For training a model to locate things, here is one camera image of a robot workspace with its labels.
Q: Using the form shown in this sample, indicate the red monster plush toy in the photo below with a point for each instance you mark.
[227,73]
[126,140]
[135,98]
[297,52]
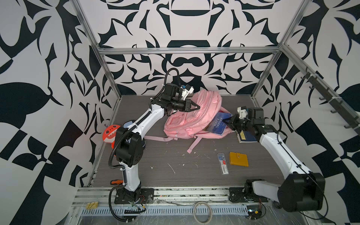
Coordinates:
[109,134]

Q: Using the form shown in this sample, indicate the roll of clear tape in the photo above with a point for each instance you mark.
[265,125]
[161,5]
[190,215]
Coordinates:
[202,209]

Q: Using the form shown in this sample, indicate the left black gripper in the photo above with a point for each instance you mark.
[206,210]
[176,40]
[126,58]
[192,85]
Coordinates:
[188,108]

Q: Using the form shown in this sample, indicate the blue animal farm book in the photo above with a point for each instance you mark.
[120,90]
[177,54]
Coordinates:
[217,126]

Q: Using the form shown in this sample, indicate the pink student backpack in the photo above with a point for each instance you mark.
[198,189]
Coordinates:
[188,125]

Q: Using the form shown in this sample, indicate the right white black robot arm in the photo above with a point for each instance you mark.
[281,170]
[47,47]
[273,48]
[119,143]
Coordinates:
[302,189]

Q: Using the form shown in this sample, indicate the blue pencil case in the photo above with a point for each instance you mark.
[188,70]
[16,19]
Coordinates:
[128,139]

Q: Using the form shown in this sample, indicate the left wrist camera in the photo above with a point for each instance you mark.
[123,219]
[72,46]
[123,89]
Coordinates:
[186,90]

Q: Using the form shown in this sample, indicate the yellow tape piece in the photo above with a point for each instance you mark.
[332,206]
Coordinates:
[91,206]

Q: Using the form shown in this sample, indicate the dark blue notebook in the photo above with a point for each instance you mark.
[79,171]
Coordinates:
[245,137]

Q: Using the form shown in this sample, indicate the black hook rail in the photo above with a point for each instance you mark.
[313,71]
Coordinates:
[329,96]

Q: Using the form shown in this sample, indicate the clear pen refill box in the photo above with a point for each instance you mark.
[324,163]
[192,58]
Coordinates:
[223,163]

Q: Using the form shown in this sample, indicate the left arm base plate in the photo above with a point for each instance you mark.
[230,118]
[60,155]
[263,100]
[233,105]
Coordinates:
[141,195]

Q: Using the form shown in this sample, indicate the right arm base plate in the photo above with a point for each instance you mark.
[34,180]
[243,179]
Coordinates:
[239,195]

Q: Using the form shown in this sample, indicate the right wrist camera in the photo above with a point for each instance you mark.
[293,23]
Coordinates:
[243,112]

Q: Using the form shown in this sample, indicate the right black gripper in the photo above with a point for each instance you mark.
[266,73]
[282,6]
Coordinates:
[234,119]

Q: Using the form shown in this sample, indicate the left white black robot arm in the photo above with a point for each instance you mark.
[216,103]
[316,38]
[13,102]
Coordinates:
[126,156]

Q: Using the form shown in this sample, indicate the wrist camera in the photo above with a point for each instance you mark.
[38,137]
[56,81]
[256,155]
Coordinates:
[243,112]
[186,90]

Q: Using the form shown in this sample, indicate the orange handled tool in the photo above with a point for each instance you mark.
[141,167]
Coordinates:
[116,182]

